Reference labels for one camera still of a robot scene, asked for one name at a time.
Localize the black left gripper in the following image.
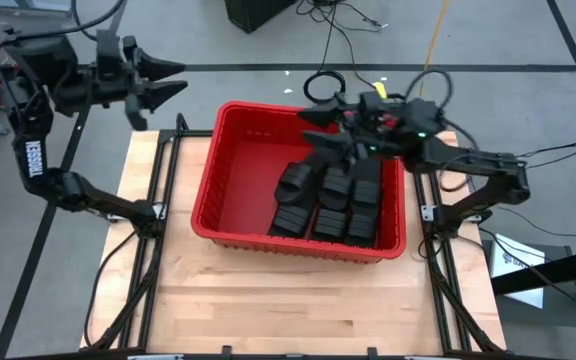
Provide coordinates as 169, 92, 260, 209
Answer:
90, 29, 189, 132

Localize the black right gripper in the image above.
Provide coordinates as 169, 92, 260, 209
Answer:
296, 92, 412, 161

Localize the red plastic bin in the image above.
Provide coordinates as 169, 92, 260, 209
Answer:
190, 100, 408, 265

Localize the black floor case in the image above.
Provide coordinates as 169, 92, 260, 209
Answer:
224, 0, 299, 34

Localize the grey metal floor bar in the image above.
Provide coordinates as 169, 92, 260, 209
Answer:
0, 0, 74, 16

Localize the white printed paper sheet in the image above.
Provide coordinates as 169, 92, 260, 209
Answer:
490, 233, 547, 309

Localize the black metal beam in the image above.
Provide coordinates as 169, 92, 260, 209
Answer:
490, 244, 576, 296

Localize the grey side table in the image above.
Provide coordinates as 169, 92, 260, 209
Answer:
482, 239, 576, 360

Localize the coiled black cable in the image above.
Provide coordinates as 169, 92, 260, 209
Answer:
302, 69, 347, 105

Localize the thin black floor cable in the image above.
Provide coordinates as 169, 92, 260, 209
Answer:
295, 0, 399, 104

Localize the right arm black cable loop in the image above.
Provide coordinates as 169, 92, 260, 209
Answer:
405, 68, 454, 109

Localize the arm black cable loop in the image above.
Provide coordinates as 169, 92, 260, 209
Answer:
405, 68, 454, 109
0, 0, 125, 76

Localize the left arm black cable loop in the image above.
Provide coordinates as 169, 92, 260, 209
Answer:
0, 0, 125, 76

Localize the yellow floor cable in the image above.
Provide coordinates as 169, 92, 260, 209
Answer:
417, 0, 450, 99

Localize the long black base cable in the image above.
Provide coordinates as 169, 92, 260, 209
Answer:
83, 232, 137, 350

